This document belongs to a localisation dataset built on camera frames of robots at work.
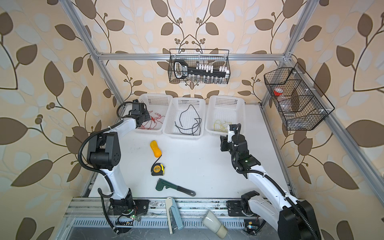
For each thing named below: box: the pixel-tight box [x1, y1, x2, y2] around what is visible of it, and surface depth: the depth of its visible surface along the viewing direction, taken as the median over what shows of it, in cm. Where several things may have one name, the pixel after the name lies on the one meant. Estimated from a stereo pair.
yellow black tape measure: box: [151, 163, 165, 176], surface depth 86 cm
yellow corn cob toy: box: [150, 140, 163, 158], surface depth 94 cm
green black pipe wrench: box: [155, 178, 196, 197], surface depth 82 cm
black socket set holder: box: [174, 59, 230, 80], surface depth 84 cm
